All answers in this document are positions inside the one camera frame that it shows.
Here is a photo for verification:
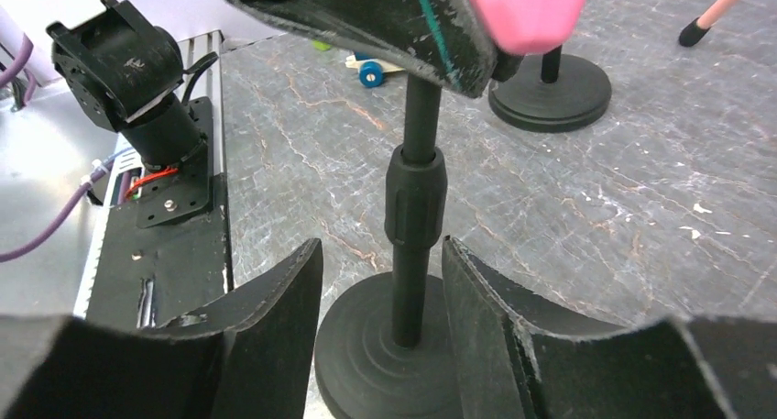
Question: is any small green cube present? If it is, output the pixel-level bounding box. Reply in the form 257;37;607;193
312;40;332;51

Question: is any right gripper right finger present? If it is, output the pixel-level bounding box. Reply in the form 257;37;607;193
443;237;776;418

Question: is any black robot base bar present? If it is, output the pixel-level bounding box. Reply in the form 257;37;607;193
72;96;234;329

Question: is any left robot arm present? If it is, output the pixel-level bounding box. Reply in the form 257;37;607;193
46;0;218;171

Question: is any pink music stand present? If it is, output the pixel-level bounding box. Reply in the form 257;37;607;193
677;0;739;48

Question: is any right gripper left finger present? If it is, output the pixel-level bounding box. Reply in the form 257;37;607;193
1;238;323;418

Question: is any colourful toy block stack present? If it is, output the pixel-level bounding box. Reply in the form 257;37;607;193
345;52;405;88

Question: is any pink microphone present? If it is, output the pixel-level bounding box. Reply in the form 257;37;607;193
469;0;586;56

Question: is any black microphone stand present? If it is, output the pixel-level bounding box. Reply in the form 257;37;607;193
487;47;612;134
215;0;526;419

